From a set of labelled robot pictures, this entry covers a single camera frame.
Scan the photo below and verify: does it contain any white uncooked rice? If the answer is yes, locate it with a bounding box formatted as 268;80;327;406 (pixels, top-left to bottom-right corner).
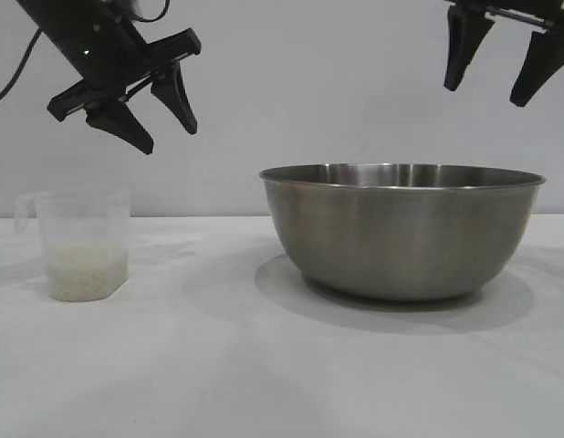
47;241;129;302

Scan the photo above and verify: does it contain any clear plastic measuring cup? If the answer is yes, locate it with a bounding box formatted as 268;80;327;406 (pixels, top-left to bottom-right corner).
13;189;131;303

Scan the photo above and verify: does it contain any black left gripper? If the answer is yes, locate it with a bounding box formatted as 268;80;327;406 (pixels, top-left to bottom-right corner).
15;0;204;156

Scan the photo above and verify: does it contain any stainless steel mixing bowl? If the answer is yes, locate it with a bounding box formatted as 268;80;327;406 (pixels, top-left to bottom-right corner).
258;162;548;303

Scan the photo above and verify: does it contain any thin dark camera cable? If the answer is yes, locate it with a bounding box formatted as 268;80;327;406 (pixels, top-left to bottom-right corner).
124;0;174;23

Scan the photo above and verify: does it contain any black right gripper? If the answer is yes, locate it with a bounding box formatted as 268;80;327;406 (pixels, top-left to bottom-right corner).
443;0;564;110

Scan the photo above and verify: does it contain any long black arm cable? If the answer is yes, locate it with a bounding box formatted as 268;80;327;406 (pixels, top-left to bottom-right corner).
0;30;42;110

